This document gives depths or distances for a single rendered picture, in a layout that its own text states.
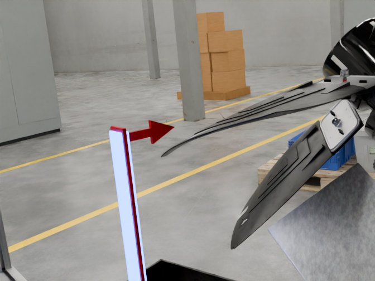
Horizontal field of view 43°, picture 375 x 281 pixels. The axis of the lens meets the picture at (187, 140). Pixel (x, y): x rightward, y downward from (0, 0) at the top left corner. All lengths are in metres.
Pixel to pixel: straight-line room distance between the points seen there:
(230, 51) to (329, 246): 8.34
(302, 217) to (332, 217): 0.04
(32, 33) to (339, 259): 6.79
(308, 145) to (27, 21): 6.58
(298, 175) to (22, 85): 6.48
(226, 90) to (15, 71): 3.82
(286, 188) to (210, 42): 8.30
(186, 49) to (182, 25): 0.34
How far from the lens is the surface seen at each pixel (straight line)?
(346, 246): 0.65
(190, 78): 6.91
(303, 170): 0.78
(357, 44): 0.73
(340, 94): 0.59
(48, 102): 7.34
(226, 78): 8.89
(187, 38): 6.88
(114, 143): 0.46
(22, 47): 7.15
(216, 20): 9.32
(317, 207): 0.66
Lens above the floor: 1.27
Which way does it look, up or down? 13 degrees down
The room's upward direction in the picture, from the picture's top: 5 degrees counter-clockwise
